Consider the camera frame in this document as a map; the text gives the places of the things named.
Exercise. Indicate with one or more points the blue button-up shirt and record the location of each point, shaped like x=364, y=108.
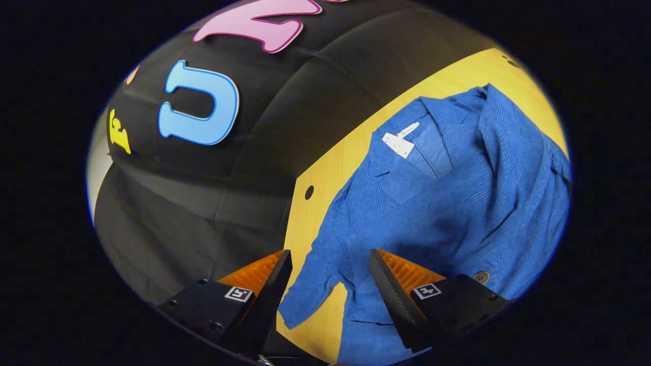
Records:
x=432, y=203

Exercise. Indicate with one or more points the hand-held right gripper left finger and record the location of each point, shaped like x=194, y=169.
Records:
x=269, y=305

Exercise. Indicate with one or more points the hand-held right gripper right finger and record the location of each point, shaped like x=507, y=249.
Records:
x=394, y=305

